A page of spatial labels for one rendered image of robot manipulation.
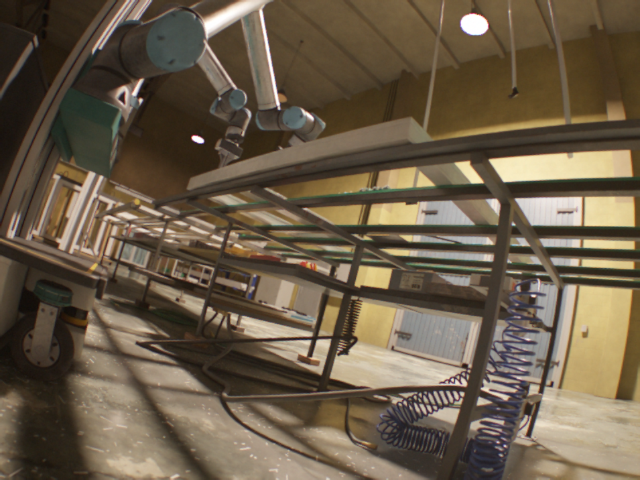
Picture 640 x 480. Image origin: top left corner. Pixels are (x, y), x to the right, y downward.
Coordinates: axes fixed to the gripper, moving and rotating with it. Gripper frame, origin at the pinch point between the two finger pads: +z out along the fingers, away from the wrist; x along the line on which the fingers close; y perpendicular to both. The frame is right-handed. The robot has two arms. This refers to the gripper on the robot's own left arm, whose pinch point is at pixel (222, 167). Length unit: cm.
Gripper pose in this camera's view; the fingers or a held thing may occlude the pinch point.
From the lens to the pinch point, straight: 183.9
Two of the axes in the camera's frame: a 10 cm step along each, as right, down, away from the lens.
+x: -7.0, -3.3, -6.4
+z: -2.6, 9.4, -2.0
